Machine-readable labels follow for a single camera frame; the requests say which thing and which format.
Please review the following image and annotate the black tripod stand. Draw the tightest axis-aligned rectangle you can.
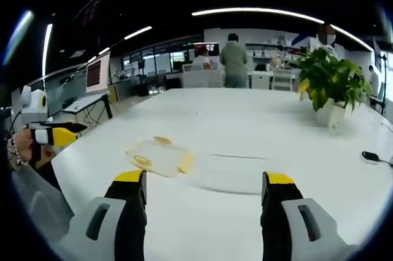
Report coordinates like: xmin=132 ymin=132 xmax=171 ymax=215
xmin=378 ymin=53 xmax=390 ymax=116

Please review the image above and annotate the person's left hand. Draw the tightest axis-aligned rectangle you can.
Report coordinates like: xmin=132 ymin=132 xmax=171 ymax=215
xmin=14 ymin=128 xmax=42 ymax=164

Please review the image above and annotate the wall screen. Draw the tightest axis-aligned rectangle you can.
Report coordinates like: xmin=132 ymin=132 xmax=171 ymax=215
xmin=193 ymin=42 xmax=220 ymax=58

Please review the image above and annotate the long ceiling light strip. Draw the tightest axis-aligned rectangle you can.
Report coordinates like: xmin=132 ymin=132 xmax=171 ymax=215
xmin=191 ymin=7 xmax=374 ymax=52

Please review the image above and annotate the white storage cabinet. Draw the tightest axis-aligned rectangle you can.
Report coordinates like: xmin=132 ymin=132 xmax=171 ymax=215
xmin=250 ymin=70 xmax=274 ymax=90

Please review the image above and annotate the beaded bracelet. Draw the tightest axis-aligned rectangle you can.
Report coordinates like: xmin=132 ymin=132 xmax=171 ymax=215
xmin=6 ymin=134 xmax=25 ymax=172

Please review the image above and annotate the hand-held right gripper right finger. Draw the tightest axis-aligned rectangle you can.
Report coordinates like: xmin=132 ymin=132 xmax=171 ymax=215
xmin=260 ymin=171 xmax=359 ymax=261

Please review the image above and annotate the white plant pot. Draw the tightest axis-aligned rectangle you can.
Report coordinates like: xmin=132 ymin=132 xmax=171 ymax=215
xmin=315 ymin=98 xmax=348 ymax=128

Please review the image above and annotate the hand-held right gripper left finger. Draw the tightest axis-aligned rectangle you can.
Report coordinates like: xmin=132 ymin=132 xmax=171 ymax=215
xmin=54 ymin=168 xmax=148 ymax=261

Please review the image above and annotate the large computer monitor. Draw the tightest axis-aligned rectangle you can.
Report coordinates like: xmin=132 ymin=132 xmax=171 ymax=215
xmin=85 ymin=51 xmax=111 ymax=95

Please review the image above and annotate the short ceiling light strip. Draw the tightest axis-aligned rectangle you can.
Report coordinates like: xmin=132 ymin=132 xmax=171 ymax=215
xmin=123 ymin=26 xmax=153 ymax=41

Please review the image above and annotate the person's grey clothing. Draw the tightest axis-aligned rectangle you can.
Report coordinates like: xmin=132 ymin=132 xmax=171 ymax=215
xmin=11 ymin=162 xmax=75 ymax=245

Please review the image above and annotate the clear box with yellow buckle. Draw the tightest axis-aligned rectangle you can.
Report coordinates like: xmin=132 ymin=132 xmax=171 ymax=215
xmin=125 ymin=135 xmax=196 ymax=179

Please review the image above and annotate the white desk with black legs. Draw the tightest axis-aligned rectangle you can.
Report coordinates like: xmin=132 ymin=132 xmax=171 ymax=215
xmin=61 ymin=90 xmax=114 ymax=121

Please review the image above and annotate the green potted plant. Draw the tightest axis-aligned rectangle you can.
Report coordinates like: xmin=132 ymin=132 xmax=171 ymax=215
xmin=287 ymin=47 xmax=373 ymax=114

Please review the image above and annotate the small black device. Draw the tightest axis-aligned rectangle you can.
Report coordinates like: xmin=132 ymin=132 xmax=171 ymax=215
xmin=361 ymin=150 xmax=381 ymax=162

